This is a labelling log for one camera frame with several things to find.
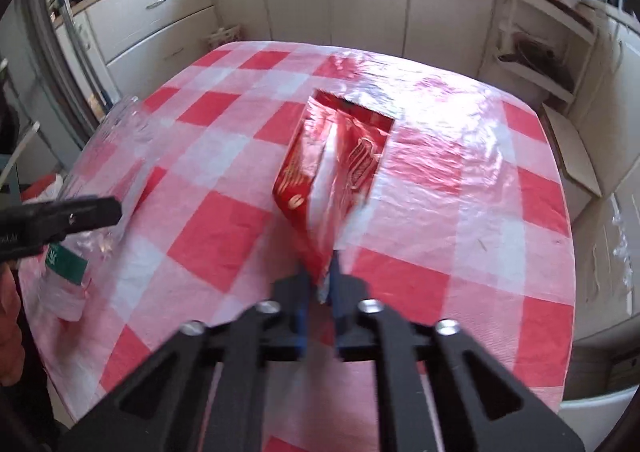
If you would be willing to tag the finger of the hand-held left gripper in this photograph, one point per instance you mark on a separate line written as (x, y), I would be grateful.
(75, 217)

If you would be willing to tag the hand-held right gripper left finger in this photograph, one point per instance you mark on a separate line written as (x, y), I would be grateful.
(301, 327)

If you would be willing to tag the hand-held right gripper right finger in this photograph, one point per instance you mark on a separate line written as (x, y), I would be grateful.
(337, 322)

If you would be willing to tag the clear plastic bottle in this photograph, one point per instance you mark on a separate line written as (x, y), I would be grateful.
(65, 282)

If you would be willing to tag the red snack packet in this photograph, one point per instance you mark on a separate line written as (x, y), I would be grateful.
(345, 157)

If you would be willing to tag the person's left forearm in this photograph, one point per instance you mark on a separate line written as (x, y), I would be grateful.
(10, 332)

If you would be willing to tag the red white checkered tablecloth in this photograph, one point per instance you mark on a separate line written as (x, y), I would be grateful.
(425, 232)

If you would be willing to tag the cream drawer cabinet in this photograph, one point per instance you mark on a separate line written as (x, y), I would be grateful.
(150, 27)

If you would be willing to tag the floral wastebasket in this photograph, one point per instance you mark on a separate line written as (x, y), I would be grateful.
(222, 36)

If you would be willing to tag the white plastic tub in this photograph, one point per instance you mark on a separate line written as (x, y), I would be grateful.
(595, 407)

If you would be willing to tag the cardboard sheet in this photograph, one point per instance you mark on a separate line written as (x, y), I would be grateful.
(575, 152)

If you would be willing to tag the cream panelled kitchen cabinets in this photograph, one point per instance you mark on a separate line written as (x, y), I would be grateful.
(610, 132)

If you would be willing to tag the white open shelf unit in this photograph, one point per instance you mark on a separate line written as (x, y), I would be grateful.
(540, 57)

